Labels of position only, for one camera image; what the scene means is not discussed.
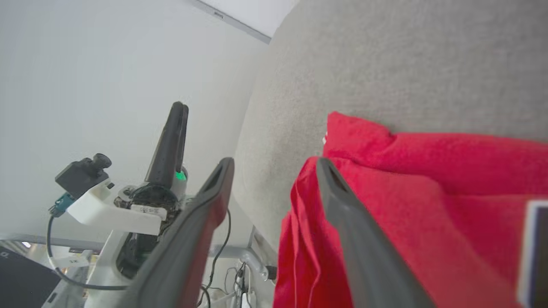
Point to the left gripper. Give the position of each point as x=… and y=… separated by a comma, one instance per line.
x=150, y=196

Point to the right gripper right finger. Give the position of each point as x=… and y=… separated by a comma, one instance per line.
x=364, y=248

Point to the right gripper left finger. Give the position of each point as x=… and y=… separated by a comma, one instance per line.
x=184, y=248

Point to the red and white cloth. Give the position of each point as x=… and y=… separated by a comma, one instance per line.
x=449, y=192

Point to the black box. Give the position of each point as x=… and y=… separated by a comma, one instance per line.
x=21, y=282

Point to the grey metal frame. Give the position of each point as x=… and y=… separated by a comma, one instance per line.
x=257, y=262

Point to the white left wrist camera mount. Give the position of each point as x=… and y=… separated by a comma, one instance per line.
x=107, y=209

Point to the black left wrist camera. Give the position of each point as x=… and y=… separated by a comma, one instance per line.
x=81, y=175

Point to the grey wall strip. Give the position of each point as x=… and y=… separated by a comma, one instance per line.
x=239, y=26

